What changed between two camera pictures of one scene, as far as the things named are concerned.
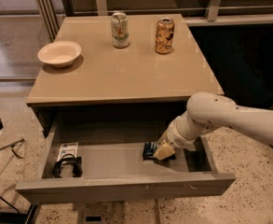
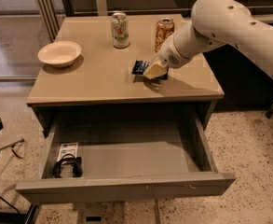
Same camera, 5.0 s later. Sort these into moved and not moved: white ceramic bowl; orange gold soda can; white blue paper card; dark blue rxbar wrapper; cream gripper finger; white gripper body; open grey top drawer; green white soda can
Moved: dark blue rxbar wrapper; cream gripper finger; white gripper body
Not moved: orange gold soda can; white blue paper card; green white soda can; open grey top drawer; white ceramic bowl
